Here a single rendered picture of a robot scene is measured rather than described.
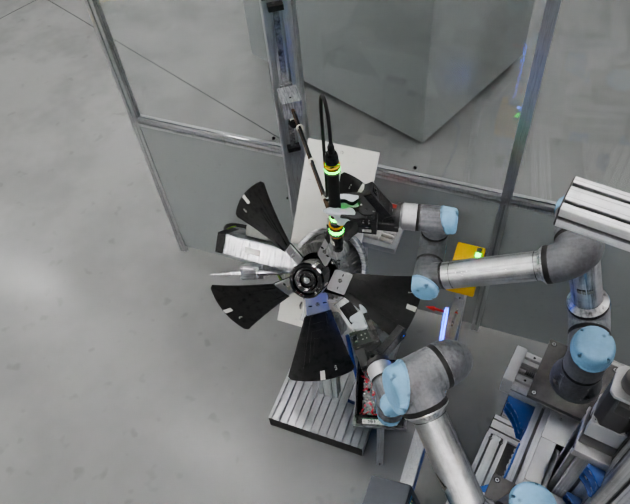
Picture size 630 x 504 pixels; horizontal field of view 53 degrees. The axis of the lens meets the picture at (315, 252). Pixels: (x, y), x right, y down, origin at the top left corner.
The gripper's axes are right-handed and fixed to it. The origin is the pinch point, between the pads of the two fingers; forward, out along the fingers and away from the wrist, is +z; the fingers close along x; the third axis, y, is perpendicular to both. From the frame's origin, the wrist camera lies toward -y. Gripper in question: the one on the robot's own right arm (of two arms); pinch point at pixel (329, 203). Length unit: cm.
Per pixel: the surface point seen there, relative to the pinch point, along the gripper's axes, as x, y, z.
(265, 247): 14, 43, 27
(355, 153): 42.9, 21.2, -0.6
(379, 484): -64, 32, -23
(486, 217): 63, 70, -51
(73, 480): -46, 157, 120
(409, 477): -48, 70, -31
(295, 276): -2.2, 34.1, 12.3
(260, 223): 13.5, 28.4, 27.1
